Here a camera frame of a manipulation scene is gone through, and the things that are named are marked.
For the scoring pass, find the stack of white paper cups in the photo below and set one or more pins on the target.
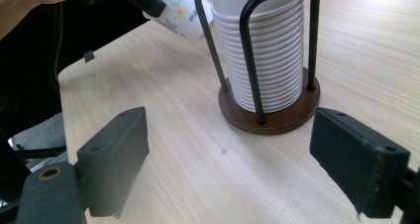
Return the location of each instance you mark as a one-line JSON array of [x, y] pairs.
[[267, 62]]

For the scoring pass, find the metal floor rail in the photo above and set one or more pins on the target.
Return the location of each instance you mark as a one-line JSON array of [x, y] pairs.
[[49, 163]]

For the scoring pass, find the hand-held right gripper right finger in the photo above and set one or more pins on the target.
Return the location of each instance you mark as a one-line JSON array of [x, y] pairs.
[[356, 161]]

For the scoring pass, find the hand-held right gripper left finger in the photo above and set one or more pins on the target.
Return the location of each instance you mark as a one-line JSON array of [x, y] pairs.
[[112, 164]]

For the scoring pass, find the grey tape piece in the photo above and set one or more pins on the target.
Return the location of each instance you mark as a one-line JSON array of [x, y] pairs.
[[89, 56]]

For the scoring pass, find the floral white paper cup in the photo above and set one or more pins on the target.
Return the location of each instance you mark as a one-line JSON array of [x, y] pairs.
[[180, 16]]

